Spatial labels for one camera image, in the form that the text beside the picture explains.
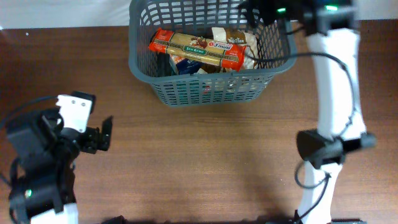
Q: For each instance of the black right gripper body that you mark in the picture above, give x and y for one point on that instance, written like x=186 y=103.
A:
x=259 y=10

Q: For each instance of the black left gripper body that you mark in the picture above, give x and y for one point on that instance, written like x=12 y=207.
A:
x=94 y=139

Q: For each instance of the beige pouch white contents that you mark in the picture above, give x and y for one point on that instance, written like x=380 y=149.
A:
x=245 y=43

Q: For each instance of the San Remo spaghetti packet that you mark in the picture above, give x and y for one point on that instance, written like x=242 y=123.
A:
x=199 y=49

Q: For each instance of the beige pouch chocolate contents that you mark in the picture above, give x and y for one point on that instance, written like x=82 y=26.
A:
x=208 y=69

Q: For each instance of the Kleenex tissue pack box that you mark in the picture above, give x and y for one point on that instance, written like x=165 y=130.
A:
x=183 y=66

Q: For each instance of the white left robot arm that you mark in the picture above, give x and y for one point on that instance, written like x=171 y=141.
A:
x=42 y=176

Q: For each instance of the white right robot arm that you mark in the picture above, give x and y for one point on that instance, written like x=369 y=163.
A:
x=332 y=36

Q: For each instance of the grey plastic basket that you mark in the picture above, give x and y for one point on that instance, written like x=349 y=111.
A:
x=197 y=18

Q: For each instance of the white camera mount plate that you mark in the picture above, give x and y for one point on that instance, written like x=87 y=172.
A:
x=74 y=111

